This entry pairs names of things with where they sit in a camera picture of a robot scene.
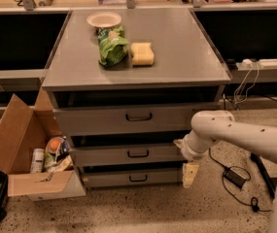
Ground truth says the grey drawer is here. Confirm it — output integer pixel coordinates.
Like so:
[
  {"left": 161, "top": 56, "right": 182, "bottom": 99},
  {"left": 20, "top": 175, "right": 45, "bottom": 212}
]
[
  {"left": 82, "top": 168, "right": 183, "bottom": 187},
  {"left": 53, "top": 103, "right": 220, "bottom": 136},
  {"left": 70, "top": 144, "right": 185, "bottom": 167}
]

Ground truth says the grey drawer cabinet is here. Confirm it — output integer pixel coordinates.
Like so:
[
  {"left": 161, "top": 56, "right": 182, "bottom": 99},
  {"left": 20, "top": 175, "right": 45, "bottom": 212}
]
[{"left": 43, "top": 9, "right": 230, "bottom": 186}]

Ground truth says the yellow sponge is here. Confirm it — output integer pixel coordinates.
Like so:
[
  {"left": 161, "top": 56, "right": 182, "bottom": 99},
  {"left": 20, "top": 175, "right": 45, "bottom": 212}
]
[{"left": 130, "top": 43, "right": 155, "bottom": 66}]

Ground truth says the white power strip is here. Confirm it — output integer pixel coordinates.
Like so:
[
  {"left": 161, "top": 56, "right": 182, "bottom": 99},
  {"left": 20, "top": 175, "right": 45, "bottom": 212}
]
[{"left": 240, "top": 59, "right": 277, "bottom": 69}]

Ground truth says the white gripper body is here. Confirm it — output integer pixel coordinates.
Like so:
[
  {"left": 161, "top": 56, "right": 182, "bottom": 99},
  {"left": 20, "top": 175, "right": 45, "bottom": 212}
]
[{"left": 173, "top": 133, "right": 208, "bottom": 161}]

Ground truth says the grey bottom drawer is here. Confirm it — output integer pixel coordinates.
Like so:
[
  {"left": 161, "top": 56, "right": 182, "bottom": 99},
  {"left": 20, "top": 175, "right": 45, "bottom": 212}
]
[{"left": 82, "top": 168, "right": 183, "bottom": 187}]

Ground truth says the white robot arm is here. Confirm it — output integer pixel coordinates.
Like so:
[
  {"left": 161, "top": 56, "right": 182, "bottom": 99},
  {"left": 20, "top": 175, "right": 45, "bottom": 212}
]
[{"left": 174, "top": 111, "right": 277, "bottom": 233}]

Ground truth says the beige paper bowl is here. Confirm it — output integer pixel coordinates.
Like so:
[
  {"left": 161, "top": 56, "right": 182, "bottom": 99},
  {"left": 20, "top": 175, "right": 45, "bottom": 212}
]
[{"left": 87, "top": 12, "right": 121, "bottom": 28}]

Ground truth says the black adapter cable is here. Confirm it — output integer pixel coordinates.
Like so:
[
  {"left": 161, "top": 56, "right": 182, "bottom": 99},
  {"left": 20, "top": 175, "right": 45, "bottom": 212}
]
[{"left": 208, "top": 148, "right": 272, "bottom": 213}]

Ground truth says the black table leg left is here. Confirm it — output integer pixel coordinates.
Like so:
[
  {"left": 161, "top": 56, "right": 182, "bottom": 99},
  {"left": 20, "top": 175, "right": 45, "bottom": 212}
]
[{"left": 0, "top": 174, "right": 8, "bottom": 221}]

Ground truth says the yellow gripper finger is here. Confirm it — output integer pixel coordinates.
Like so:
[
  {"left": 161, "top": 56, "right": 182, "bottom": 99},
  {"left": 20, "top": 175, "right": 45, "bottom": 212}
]
[{"left": 183, "top": 162, "right": 199, "bottom": 188}]

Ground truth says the grey top drawer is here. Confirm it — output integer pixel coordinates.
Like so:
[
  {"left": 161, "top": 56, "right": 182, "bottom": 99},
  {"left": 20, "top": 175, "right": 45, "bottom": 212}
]
[{"left": 53, "top": 103, "right": 220, "bottom": 136}]

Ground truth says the brown cardboard box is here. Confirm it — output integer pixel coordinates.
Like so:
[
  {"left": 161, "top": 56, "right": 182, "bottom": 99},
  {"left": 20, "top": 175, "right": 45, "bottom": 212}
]
[{"left": 0, "top": 90, "right": 86, "bottom": 201}]

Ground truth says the green chip bag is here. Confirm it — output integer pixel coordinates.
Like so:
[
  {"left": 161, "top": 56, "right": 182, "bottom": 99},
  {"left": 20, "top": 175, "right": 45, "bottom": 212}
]
[{"left": 98, "top": 25, "right": 129, "bottom": 67}]

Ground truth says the black table leg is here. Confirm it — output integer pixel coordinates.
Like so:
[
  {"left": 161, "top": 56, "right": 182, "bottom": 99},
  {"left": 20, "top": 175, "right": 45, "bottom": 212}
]
[
  {"left": 0, "top": 174, "right": 8, "bottom": 221},
  {"left": 250, "top": 153, "right": 277, "bottom": 198}
]

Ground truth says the black power adapter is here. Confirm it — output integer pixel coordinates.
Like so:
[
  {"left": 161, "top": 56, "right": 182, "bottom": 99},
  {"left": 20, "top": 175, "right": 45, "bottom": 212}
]
[{"left": 224, "top": 169, "right": 246, "bottom": 188}]

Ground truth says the black table leg right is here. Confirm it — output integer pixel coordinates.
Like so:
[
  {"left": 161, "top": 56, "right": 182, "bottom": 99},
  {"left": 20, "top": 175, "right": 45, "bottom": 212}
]
[{"left": 250, "top": 153, "right": 277, "bottom": 198}]

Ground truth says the orange snack package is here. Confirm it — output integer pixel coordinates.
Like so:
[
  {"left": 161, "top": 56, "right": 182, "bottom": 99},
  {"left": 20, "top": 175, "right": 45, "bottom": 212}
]
[{"left": 46, "top": 137, "right": 70, "bottom": 160}]

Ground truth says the white spray can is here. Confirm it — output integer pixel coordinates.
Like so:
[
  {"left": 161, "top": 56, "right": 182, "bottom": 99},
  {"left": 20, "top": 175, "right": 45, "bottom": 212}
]
[{"left": 30, "top": 149, "right": 45, "bottom": 173}]

